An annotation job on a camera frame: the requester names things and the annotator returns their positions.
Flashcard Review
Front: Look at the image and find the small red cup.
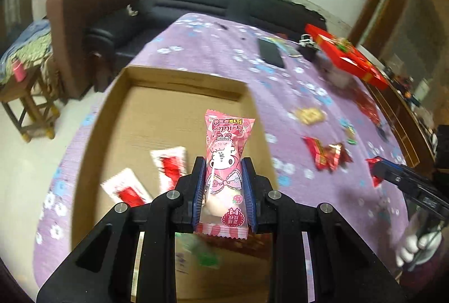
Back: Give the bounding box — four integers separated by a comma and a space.
13, 59, 26, 81

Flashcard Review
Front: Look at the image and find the purple floral tablecloth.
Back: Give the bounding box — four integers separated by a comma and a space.
33, 13, 419, 290

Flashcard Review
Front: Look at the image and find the black smartphone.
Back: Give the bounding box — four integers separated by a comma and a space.
257, 37, 285, 69

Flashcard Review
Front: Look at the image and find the wooden cabinet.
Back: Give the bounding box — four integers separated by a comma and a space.
347, 0, 449, 168

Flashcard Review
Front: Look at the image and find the wooden stool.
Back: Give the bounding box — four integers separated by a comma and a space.
0, 61, 59, 143

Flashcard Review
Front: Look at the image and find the brown cardboard box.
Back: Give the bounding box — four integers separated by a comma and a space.
72, 65, 281, 303

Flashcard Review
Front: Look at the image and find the yellow snack packet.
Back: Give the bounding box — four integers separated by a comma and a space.
294, 108, 326, 125

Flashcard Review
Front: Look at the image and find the black clip gadget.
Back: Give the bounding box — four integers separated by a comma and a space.
299, 34, 319, 60

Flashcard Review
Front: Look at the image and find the long red gift box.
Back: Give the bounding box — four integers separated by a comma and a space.
304, 24, 390, 91

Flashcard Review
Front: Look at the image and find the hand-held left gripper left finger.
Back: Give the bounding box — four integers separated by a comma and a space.
36, 156, 207, 303

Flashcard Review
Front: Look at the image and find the red and white snack packet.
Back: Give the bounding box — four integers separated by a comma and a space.
100, 167, 154, 208
150, 146, 189, 194

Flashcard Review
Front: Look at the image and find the patterned cloth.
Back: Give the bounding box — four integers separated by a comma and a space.
0, 20, 54, 83

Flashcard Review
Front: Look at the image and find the red snack packet dark label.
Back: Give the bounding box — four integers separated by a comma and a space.
303, 136, 331, 171

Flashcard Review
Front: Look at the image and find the pink cartoon snack packet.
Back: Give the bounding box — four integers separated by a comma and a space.
194, 109, 256, 241

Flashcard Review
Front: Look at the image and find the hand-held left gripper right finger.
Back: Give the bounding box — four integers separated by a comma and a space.
241, 157, 405, 303

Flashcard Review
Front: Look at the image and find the red plastic bag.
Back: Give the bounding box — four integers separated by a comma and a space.
354, 88, 384, 125

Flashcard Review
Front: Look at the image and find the clear green snack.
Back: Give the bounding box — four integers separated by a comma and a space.
175, 232, 222, 269

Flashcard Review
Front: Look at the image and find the black sofa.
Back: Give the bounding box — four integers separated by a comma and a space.
86, 0, 327, 93

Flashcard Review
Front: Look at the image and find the white plastic container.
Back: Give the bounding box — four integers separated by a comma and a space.
322, 60, 352, 88

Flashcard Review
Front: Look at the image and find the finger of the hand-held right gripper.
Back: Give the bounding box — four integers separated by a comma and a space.
375, 156, 434, 185
372, 165, 449, 213

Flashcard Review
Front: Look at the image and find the bright red cartoon snack packet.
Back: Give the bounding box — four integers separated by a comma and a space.
365, 156, 387, 189

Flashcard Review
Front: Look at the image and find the person's right hand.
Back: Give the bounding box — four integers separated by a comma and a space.
395, 229, 443, 269

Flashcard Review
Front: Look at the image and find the brown armchair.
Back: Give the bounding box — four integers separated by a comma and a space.
46, 0, 140, 101

